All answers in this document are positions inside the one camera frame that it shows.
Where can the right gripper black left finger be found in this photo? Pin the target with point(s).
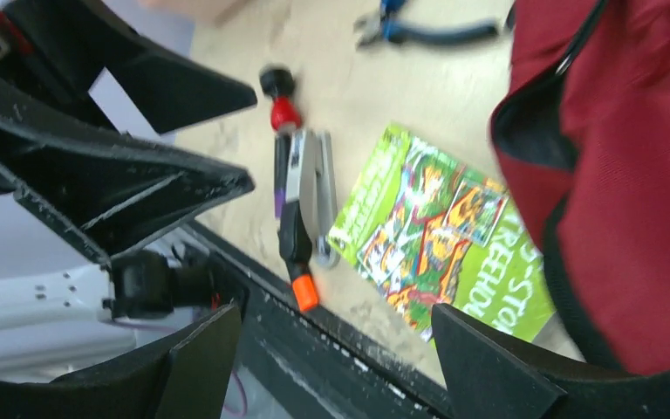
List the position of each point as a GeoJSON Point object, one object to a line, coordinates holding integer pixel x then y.
{"type": "Point", "coordinates": [183, 375]}

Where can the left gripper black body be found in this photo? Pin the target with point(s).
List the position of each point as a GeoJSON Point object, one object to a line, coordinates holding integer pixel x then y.
{"type": "Point", "coordinates": [43, 54]}

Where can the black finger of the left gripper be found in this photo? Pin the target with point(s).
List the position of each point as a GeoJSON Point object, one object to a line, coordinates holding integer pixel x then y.
{"type": "Point", "coordinates": [105, 193]}
{"type": "Point", "coordinates": [171, 91]}

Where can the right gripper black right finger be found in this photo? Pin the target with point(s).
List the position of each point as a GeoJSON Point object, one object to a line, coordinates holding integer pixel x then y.
{"type": "Point", "coordinates": [490, 374]}

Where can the green bottom paperback book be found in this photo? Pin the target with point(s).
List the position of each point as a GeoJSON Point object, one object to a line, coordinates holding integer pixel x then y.
{"type": "Point", "coordinates": [425, 229]}

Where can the red backpack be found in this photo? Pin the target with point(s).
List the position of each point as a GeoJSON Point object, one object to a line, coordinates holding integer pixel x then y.
{"type": "Point", "coordinates": [583, 142]}

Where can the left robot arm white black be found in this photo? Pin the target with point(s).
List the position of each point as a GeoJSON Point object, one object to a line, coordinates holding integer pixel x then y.
{"type": "Point", "coordinates": [136, 285]}

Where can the pink plastic storage box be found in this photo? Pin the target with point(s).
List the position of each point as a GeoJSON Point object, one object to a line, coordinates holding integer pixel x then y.
{"type": "Point", "coordinates": [215, 12]}

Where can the red black glue stick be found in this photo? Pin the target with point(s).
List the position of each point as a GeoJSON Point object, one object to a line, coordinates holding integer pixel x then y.
{"type": "Point", "coordinates": [278, 84]}

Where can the purple black highlighter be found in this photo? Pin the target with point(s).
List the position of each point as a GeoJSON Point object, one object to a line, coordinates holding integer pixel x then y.
{"type": "Point", "coordinates": [281, 156]}

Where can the orange black highlighter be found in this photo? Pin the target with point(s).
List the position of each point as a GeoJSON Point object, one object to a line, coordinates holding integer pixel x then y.
{"type": "Point", "coordinates": [295, 249]}

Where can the blue handled pliers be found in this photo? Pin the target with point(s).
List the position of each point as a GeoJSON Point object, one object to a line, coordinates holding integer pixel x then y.
{"type": "Point", "coordinates": [383, 25]}

